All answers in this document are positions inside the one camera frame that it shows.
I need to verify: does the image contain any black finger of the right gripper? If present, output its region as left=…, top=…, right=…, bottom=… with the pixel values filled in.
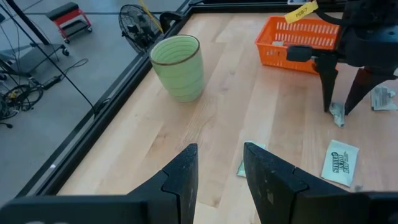
left=313, top=52, right=340, bottom=113
left=344, top=67, right=398, bottom=116

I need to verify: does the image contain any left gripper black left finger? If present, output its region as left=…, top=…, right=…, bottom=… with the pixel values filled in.
left=129, top=142, right=199, bottom=224

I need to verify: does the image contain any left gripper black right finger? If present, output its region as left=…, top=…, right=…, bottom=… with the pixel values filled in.
left=243, top=142, right=354, bottom=224

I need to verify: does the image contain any orange plastic basket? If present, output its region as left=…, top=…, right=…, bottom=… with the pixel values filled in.
left=254, top=15, right=341, bottom=75

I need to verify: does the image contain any yellow label tag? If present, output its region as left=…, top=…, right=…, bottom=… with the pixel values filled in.
left=284, top=0, right=320, bottom=24

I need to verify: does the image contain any light green ribbed cup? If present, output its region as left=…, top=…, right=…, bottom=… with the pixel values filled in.
left=149, top=34, right=206, bottom=103

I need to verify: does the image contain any black floor fan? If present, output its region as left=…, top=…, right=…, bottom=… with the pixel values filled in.
left=118, top=4, right=164, bottom=55

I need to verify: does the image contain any black power strip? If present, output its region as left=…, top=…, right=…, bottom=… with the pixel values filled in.
left=42, top=75, right=62, bottom=91

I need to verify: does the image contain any black flat rolling cart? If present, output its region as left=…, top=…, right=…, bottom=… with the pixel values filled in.
left=0, top=42, right=70, bottom=78

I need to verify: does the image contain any red black rolling stool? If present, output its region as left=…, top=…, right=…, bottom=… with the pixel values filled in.
left=45, top=1, right=93, bottom=44

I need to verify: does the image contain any black stand pole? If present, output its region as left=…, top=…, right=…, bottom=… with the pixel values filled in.
left=4, top=0, right=50, bottom=46

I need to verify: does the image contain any black aluminium table frame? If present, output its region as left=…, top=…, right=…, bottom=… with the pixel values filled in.
left=15, top=0, right=348, bottom=200

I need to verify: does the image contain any yellow cable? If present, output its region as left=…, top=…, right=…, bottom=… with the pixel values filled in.
left=138, top=0, right=164, bottom=34

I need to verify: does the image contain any black cable bundle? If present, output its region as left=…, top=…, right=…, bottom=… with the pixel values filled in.
left=0, top=83, right=44, bottom=122

